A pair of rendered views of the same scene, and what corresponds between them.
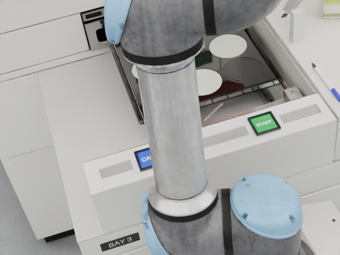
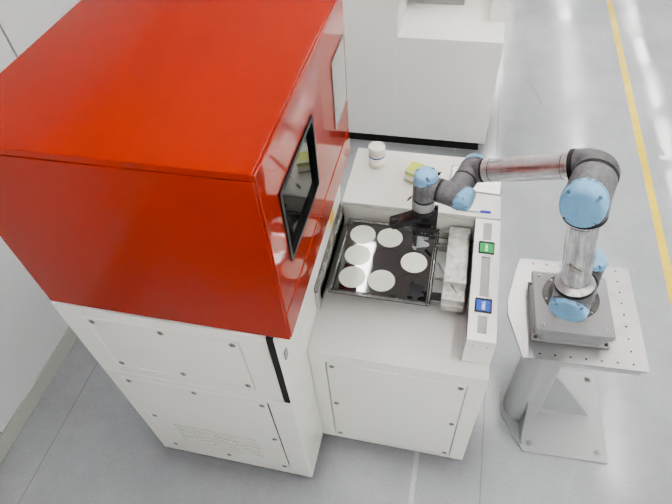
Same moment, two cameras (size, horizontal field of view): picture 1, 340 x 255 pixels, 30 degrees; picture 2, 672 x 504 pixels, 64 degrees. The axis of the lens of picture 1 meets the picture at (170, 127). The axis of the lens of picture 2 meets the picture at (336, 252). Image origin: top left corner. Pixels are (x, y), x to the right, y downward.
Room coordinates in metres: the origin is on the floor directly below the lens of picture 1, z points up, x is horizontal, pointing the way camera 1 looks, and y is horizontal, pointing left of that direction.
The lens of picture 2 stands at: (0.89, 1.17, 2.49)
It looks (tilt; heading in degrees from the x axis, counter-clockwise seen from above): 49 degrees down; 296
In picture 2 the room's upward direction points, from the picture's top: 5 degrees counter-clockwise
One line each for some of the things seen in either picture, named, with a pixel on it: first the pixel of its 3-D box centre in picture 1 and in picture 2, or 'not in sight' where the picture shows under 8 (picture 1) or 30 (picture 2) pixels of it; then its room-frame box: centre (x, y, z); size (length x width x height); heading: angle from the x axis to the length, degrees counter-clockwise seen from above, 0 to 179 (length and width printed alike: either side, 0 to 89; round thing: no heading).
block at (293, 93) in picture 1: (296, 102); (459, 232); (1.08, -0.31, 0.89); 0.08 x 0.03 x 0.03; 10
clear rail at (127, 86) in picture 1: (123, 77); (378, 297); (1.27, 0.10, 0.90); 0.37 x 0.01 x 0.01; 10
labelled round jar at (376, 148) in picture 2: not in sight; (376, 154); (1.50, -0.52, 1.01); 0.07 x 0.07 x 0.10
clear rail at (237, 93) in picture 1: (212, 100); (433, 265); (1.13, -0.11, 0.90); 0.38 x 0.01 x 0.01; 100
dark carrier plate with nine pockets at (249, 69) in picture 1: (189, 57); (385, 258); (1.30, -0.08, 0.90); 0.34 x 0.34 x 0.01; 10
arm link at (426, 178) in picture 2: not in sight; (426, 185); (1.18, -0.08, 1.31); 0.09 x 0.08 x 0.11; 171
